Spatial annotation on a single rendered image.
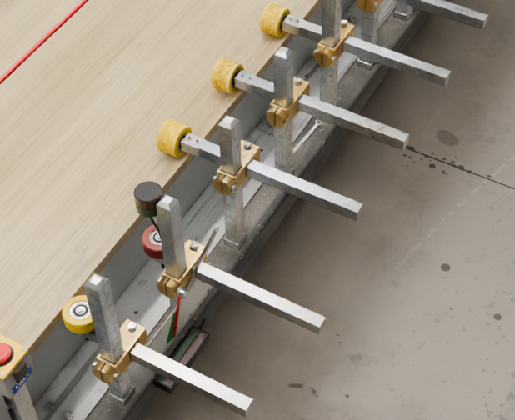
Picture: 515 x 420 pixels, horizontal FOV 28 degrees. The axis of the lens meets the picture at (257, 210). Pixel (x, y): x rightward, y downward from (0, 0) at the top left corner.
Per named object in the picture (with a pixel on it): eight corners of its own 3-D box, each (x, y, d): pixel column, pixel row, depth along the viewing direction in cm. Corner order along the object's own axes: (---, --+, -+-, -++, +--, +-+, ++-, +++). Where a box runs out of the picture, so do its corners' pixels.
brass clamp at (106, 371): (150, 342, 228) (147, 328, 224) (115, 388, 221) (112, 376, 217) (127, 330, 230) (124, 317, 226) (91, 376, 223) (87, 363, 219)
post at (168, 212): (193, 327, 252) (178, 197, 216) (186, 337, 251) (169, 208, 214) (182, 322, 254) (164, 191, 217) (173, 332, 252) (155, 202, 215)
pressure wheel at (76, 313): (101, 319, 235) (94, 288, 226) (109, 347, 230) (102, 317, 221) (66, 328, 233) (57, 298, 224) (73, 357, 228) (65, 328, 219)
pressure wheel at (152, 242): (187, 261, 245) (183, 229, 236) (168, 285, 240) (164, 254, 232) (158, 247, 248) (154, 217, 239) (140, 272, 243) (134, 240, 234)
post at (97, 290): (135, 403, 237) (107, 277, 201) (126, 415, 235) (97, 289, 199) (122, 397, 238) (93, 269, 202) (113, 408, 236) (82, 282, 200)
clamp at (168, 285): (207, 260, 242) (207, 247, 238) (177, 302, 234) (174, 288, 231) (187, 251, 244) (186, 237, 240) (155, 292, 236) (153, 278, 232)
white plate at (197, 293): (213, 287, 251) (211, 262, 244) (154, 369, 237) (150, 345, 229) (211, 287, 252) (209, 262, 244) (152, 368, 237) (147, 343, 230)
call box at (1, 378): (37, 372, 186) (28, 347, 180) (12, 402, 182) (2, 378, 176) (5, 356, 188) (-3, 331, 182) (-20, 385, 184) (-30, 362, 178)
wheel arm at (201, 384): (253, 407, 217) (253, 397, 213) (246, 420, 215) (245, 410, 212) (83, 323, 231) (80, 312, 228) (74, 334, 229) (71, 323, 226)
